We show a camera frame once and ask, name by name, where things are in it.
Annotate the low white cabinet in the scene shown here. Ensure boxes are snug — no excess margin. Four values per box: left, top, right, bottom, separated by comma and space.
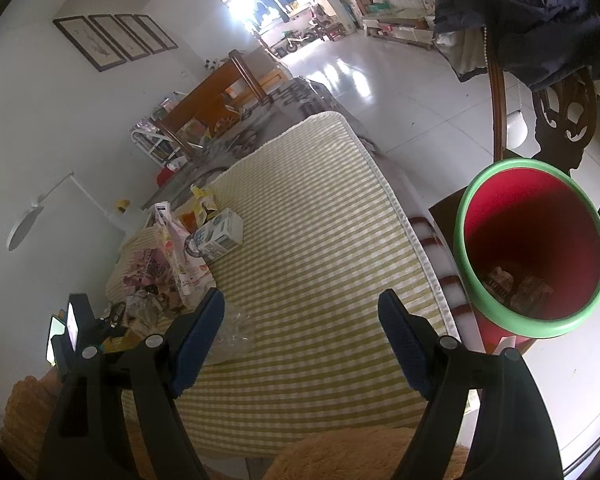
362, 5, 438, 51

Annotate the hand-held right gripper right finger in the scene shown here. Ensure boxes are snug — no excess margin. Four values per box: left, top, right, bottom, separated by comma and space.
377, 288, 566, 480

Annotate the dark blue jacket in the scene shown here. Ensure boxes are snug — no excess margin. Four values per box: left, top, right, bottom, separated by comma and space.
432, 0, 600, 92

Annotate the clear plastic bag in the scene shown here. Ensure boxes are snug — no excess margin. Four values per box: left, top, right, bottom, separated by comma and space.
207, 310, 256, 365

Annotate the framed wall picture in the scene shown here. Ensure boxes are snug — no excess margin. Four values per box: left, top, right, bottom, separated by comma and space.
53, 16, 127, 73
136, 15, 179, 51
89, 14, 151, 61
116, 14, 167, 55

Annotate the pile of wrappers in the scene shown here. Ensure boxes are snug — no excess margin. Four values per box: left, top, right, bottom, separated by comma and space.
122, 250, 186, 331

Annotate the white desk lamp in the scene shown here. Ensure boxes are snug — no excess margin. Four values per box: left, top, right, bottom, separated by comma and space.
6, 170, 126, 252

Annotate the white green milk carton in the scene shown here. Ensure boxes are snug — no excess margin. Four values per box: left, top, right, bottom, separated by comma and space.
187, 208, 244, 263

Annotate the carved dark wooden chair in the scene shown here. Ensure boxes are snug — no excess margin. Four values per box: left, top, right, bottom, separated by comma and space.
427, 25, 600, 241

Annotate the white round pouch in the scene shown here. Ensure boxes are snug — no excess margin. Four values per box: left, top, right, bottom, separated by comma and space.
504, 110, 529, 150

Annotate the white wire rack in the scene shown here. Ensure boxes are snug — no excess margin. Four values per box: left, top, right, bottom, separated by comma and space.
130, 122, 176, 163

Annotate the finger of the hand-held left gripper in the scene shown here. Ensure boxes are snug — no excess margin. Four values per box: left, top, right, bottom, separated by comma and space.
99, 303, 127, 333

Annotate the pink white plastic bag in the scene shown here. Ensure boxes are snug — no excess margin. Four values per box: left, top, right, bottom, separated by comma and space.
152, 202, 216, 308

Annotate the white garment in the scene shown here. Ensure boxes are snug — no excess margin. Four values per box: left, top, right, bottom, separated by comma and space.
435, 30, 491, 81

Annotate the yellow crumpled wrapper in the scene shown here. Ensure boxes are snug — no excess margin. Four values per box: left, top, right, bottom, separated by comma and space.
189, 185, 220, 221

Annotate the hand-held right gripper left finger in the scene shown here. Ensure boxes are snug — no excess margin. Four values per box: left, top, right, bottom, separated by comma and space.
36, 287, 226, 480

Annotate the red bin with green rim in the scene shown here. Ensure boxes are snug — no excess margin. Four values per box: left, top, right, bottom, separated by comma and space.
454, 157, 600, 356

